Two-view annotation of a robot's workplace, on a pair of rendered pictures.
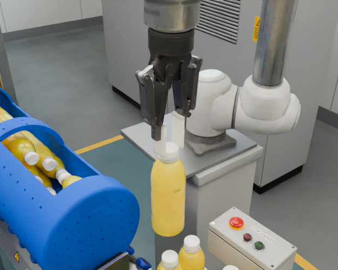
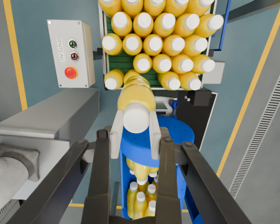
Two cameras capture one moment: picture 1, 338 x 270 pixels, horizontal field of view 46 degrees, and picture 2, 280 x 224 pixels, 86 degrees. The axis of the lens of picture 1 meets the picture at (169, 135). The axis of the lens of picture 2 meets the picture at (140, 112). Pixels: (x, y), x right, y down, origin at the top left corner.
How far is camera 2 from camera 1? 0.61 m
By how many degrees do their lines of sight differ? 46
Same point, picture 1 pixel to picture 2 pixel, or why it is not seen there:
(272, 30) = not seen: outside the picture
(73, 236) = (174, 134)
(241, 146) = not seen: outside the picture
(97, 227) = not seen: hidden behind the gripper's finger
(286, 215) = (2, 105)
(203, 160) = (38, 145)
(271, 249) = (67, 34)
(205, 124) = (11, 171)
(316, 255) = (8, 76)
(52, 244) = (189, 135)
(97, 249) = not seen: hidden behind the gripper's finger
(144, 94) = (228, 209)
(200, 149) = (32, 154)
